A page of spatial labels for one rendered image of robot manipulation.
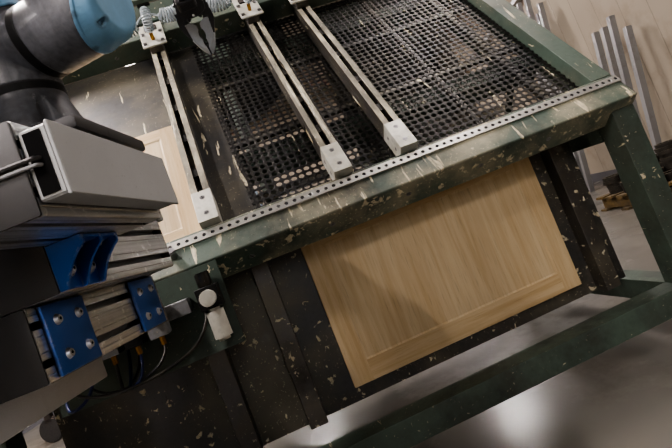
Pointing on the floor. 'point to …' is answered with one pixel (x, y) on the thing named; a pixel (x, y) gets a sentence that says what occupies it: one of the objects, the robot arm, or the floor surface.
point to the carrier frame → (635, 176)
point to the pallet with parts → (623, 186)
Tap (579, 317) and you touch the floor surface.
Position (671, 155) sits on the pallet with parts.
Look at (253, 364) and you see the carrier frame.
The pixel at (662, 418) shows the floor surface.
